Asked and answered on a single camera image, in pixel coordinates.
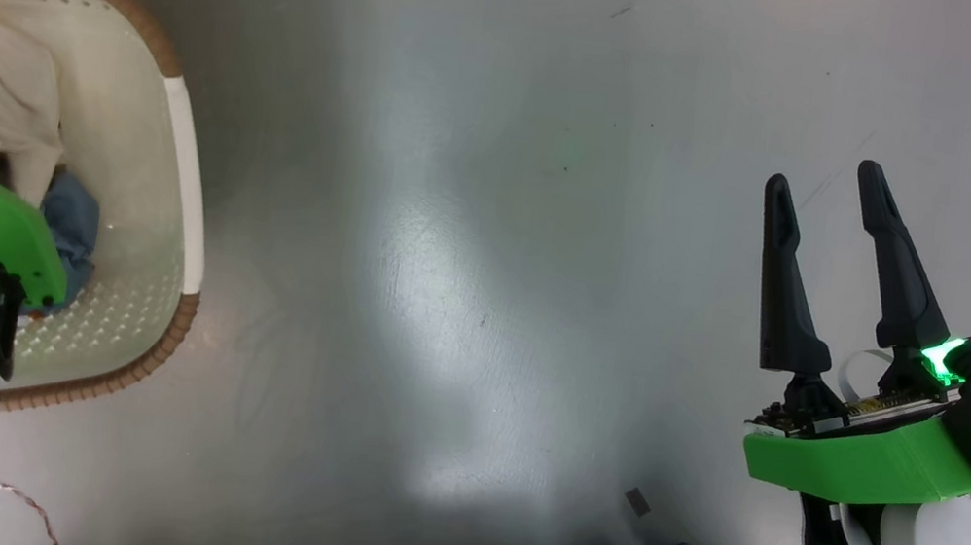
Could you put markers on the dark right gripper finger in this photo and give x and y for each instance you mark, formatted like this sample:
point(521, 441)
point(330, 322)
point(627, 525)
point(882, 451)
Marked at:
point(903, 283)
point(789, 314)

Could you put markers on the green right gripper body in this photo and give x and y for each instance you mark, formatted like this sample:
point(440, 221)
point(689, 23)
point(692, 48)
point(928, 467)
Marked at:
point(868, 465)

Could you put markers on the blue garment with orange print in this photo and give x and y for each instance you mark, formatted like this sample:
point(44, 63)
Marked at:
point(74, 228)

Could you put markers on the cream laundry basket brown rim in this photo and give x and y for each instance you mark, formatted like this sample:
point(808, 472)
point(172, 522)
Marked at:
point(169, 160)

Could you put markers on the small dark floor scrap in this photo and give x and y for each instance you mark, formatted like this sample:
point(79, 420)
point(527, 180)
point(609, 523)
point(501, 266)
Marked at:
point(637, 502)

